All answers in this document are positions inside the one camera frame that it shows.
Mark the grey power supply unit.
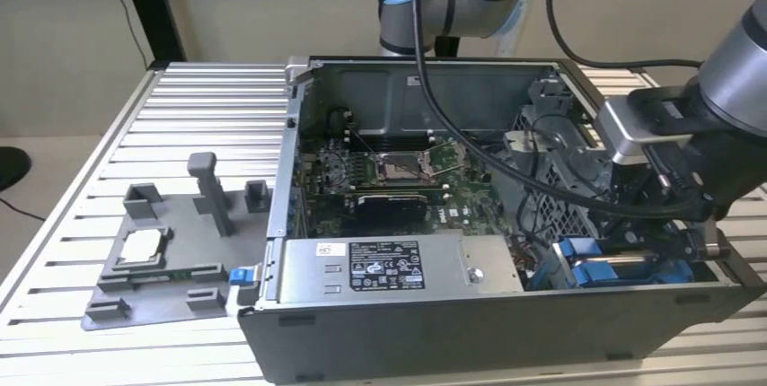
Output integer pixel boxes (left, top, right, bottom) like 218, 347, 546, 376
278, 233, 526, 305

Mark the thin black wall cable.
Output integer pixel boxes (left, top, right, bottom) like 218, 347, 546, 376
101, 0, 150, 69

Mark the grey parts rack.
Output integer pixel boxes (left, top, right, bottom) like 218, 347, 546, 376
81, 151, 278, 333

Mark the empty blue disk carrier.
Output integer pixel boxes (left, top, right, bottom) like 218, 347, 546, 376
573, 262, 697, 287

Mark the black round chair base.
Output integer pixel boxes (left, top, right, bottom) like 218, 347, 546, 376
0, 145, 33, 192

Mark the CPU socket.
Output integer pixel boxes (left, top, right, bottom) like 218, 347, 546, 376
373, 150, 429, 182

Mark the black graphics card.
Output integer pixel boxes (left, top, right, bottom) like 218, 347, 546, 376
353, 193, 431, 233

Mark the black floor cable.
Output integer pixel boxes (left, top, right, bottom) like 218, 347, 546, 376
0, 197, 49, 222

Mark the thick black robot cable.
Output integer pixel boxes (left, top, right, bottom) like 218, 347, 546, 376
410, 0, 714, 221
546, 0, 706, 71

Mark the open black PC case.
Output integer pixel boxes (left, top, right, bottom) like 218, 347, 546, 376
238, 56, 767, 385

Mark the metal disk bay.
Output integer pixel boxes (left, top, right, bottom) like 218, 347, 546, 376
549, 228, 701, 291

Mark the grey metal drive cage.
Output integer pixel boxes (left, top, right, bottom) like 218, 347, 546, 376
486, 75, 620, 243

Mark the silver CPU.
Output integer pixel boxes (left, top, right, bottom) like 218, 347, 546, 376
118, 230, 169, 267

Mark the metal socket cover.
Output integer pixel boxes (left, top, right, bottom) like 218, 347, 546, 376
427, 138, 474, 176

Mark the green motherboard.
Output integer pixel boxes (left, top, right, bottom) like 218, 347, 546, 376
297, 132, 521, 241

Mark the black RAM slot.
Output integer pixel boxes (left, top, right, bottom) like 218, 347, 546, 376
349, 130, 437, 147
349, 180, 453, 194

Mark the black upright post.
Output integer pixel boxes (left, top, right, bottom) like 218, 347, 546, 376
115, 0, 189, 68

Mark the large silver wrist camera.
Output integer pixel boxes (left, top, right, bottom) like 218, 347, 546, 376
596, 97, 698, 168

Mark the thin metal locking lever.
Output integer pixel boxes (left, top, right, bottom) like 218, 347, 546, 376
346, 127, 379, 158

